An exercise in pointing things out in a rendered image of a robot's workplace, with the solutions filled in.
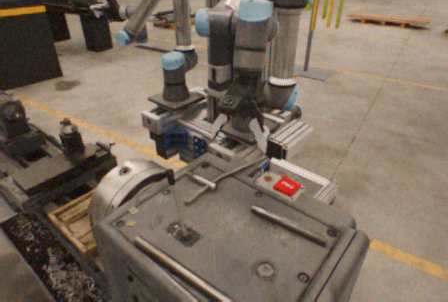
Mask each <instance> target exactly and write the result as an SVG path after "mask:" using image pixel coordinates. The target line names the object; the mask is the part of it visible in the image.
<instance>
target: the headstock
mask: <svg viewBox="0 0 448 302"><path fill-rule="evenodd" d="M232 169H236V167H235V166H233V165H230V164H228V162H227V161H225V160H223V159H222V158H218V157H216V156H215V155H212V154H208V153H206V154H203V155H201V156H200V157H199V158H197V159H195V160H193V162H190V163H189V164H187V165H185V166H184V167H182V168H181V169H178V171H176V172H175V173H174V178H175V189H176V191H177V197H178V200H179V204H180V207H181V214H182V217H183V220H184V223H185V228H186V230H189V231H191V232H192V234H193V235H192V238H191V239H189V241H186V242H182V241H180V240H179V239H178V238H177V235H178V233H179V232H180V231H181V224H180V221H179V217H178V214H177V208H176V204H175V200H174V198H173V197H174V195H173V192H172V189H171V185H169V182H168V181H167V178H165V179H163V180H162V181H159V182H158V183H157V184H156V185H153V186H152V187H150V189H146V191H144V192H143V193H141V194H139V195H138V196H137V197H135V198H133V199H131V200H129V201H128V202H127V203H125V204H123V205H122V206H120V207H119V208H116V209H115V210H114V211H112V212H110V213H109V214H107V215H106V216H103V218H101V219H100V220H97V221H96V222H95V224H93V226H92V228H91V230H92V232H93V236H94V238H95V243H96V246H97V248H98V251H99V256H100V259H101V261H102V267H103V269H104V271H105V275H106V279H107V282H108V285H109V287H110V293H111V295H112V298H113V302H215V301H214V300H213V299H211V298H210V297H208V295H206V294H204V293H203V292H202V291H200V290H198V289H197V288H196V287H195V286H192V284H191V283H189V282H187V281H186V280H184V278H181V276H179V275H178V274H176V273H175V272H173V270H170V269H169V268H168V267H167V266H165V265H164V264H162V263H161V262H159V261H158V260H157V259H154V257H153V256H151V255H149V254H148V253H146V251H143V250H142V249H141V248H140V247H138V246H137V245H135V244H134V239H135V238H136V237H137V236H138V235H141V236H142V237H143V238H144V239H146V240H148V241H149V242H150V243H153V244H154V245H155V246H156V247H158V248H160V249H161V250H162V251H165V253H166V254H169V255H170V256H171V257H173V258H175V259H176V260H177V261H178V262H181V263H182V264H183V265H185V266H187V267H188V269H190V270H192V271H193V272H195V273H196V274H198V275H200V277H202V278H204V279H205V280H207V281H208V282H210V283H211V284H212V285H213V286H215V287H217V288H218V289H219V290H222V291H223V292H224V293H225V294H227V295H229V296H230V297H231V298H233V299H235V301H238V302H349V300H350V298H351V296H352V291H353V290H354V287H355V285H356V281H357V279H358V276H359V272H360V270H361V267H362V265H363V261H364V259H365V257H366V255H367V250H368V248H369V246H370V239H369V237H368V236H367V235H366V233H365V232H363V231H362V230H359V231H358V232H357V230H356V222H355V220H354V218H353V216H350V215H349V214H348V213H346V212H343V211H341V210H339V209H338V208H335V207H333V206H331V205H329V204H326V203H324V202H323V201H321V200H318V199H315V198H314V197H312V196H309V195H308V194H306V193H304V192H303V193H302V194H301V195H300V196H299V197H298V198H297V199H296V200H295V201H294V202H292V201H290V200H287V199H285V198H284V197H282V196H279V195H277V194H276V193H274V192H271V191H269V190H268V189H266V188H263V187H261V186H260V185H257V184H255V183H254V181H256V180H257V179H258V178H259V177H261V175H262V174H264V173H258V174H257V175H255V176H254V177H252V178H251V177H244V176H243V175H242V173H241V172H240V171H239V172H237V173H233V174H231V175H230V176H228V177H224V178H223V179H221V180H220V181H218V182H216V184H217V185H218V188H217V189H216V191H212V190H211V189H209V188H208V190H207V191H205V192H204V193H202V194H201V195H200V196H198V197H197V199H195V200H193V202H191V203H190V204H188V205H186V204H185V201H186V200H188V199H189V198H190V197H191V196H193V195H194V194H196V193H197V192H198V191H200V189H201V188H204V186H203V185H200V184H198V183H197V181H196V180H194V179H190V178H189V177H186V176H185V172H186V171H187V170H189V171H190V172H192V173H195V175H197V176H198V177H204V178H206V179H208V180H209V181H213V180H214V179H216V177H219V176H220V175H222V174H223V173H227V172H229V171H231V170H232ZM137 199H140V200H139V202H135V200H137ZM254 204H257V205H258V206H260V207H262V208H265V209H267V210H269V211H271V212H274V213H277V214H278V215H281V216H283V217H285V218H287V219H290V220H292V221H294V222H296V223H300V224H301V225H303V226H304V227H308V228H310V229H312V230H313V231H317V232H319V233H320V234H323V235H326V236H327V237H329V238H330V239H329V242H328V243H327V247H326V246H323V245H322V244H320V243H317V242H316V241H314V240H312V239H308V238H307V237H305V236H304V235H300V234H298V233H296V232H295V231H292V230H289V229H288V228H286V227H283V226H281V225H279V224H277V223H274V222H273V221H271V220H269V219H265V218H264V217H262V216H261V215H258V214H255V213H254V212H252V211H251V208H252V206H253V205H254ZM133 207H135V208H136V209H137V210H138V214H136V213H135V214H133V215H132V214H131V212H129V211H128V209H130V208H133ZM129 220H134V221H136V222H137V223H136V224H134V226H127V225H126V224H127V223H128V221H129Z"/></svg>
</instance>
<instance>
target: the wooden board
mask: <svg viewBox="0 0 448 302"><path fill-rule="evenodd" d="M95 189H96V188H95ZM95 189H93V190H91V191H90V192H89V193H87V194H85V195H83V196H82V197H79V198H77V199H75V201H71V202H70V203H68V204H67V205H63V207H61V208H59V209H56V210H55V211H53V212H52V213H49V215H48V217H49V218H50V219H51V222H52V223H53V224H54V225H55V226H56V227H57V228H58V229H59V230H60V231H61V232H62V233H63V235H64V236H66V237H67V239H68V240H70V241H71V243H72V244H74V245H75V247H76V248H78V249H79V251H80V252H82V253H83V255H84V256H86V259H89V258H90V257H91V256H94V255H95V254H96V253H98V252H99V251H98V248H97V246H96V243H95V238H94V236H93V235H92V234H93V232H92V230H91V227H90V224H89V222H91V220H90V215H89V214H88V211H87V205H89V204H90V201H91V197H92V195H93V193H94V192H95ZM72 207H73V208H74V207H75V208H74V209H73V208H72ZM77 208H79V209H77ZM70 209H71V210H70ZM80 209H81V210H80ZM67 210H68V211H67ZM66 211H67V212H66ZM77 211H78V212H77ZM79 211H80V212H79ZM84 211H85V212H84ZM71 212H72V213H71ZM75 212H76V213H75ZM61 213H62V215H60V214H61ZM63 213H64V215H63ZM82 213H83V214H82ZM76 214H77V216H78V217H79V218H78V217H75V216H76ZM80 214H81V215H80ZM59 215H60V216H59ZM79 215H80V216H79ZM82 215H83V216H84V217H83V216H82ZM85 215H86V216H85ZM62 216H63V217H64V218H63V217H62ZM65 216H67V217H65ZM57 217H58V218H57ZM60 217H61V220H62V219H63V220H64V221H63V220H62V221H61V220H60V221H59V220H58V219H60ZM81 217H83V218H81ZM74 218H75V219H74ZM55 219H57V220H56V221H55ZM81 219H83V220H82V221H80V220H81ZM87 219H88V220H87ZM73 220H75V221H73ZM65 221H67V222H66V223H62V222H65ZM72 221H73V222H72ZM80 222H81V223H80ZM69 223H70V224H69ZM65 224H66V225H65ZM68 224H69V225H70V226H69V225H68ZM60 225H62V226H60ZM67 225H68V226H69V227H70V228H69V227H68V226H67ZM85 226H87V228H86V227H85ZM72 229H73V230H72ZM69 230H70V231H69ZM90 230H91V231H90ZM67 231H68V232H67ZM71 231H72V232H71ZM74 231H75V232H74ZM73 232H74V234H73ZM77 232H79V233H77ZM86 232H87V233H86ZM89 232H90V233H89ZM91 232H92V233H91ZM81 233H82V234H81ZM85 233H86V234H85ZM84 234H85V235H86V236H85V235H84ZM91 236H92V237H91ZM75 237H76V238H75ZM82 238H83V239H82ZM87 238H88V239H87ZM93 239H94V240H93ZM87 240H89V242H88V241H87ZM91 240H93V241H91ZM85 242H86V243H85ZM87 243H88V244H89V245H87ZM90 243H94V244H90ZM85 245H87V246H85ZM85 247H88V248H85Z"/></svg>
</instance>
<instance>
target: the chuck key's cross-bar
mask: <svg viewBox="0 0 448 302"><path fill-rule="evenodd" d="M266 158H267V156H266V155H265V156H263V157H261V158H257V159H256V160H254V161H252V162H249V163H246V164H245V165H242V166H239V167H238V168H236V169H232V170H231V171H229V172H227V173H223V174H222V175H220V176H219V177H216V179H214V180H213V181H212V182H213V183H215V184H216V182H218V181H220V180H221V179H223V178H224V177H228V176H230V175H231V174H233V173H237V172H239V171H240V170H242V169H246V168H247V167H249V166H250V165H254V164H256V163H258V162H261V161H263V160H265V159H266ZM208 188H209V186H208V184H207V185H206V186H204V188H201V189H200V191H198V192H197V193H196V194H194V195H193V196H191V197H190V198H189V199H188V200H186V201H185V204H186V205H188V204H190V203H191V202H193V200H195V199H197V197H198V196H200V195H201V194H202V193H204V192H205V191H207V190H208Z"/></svg>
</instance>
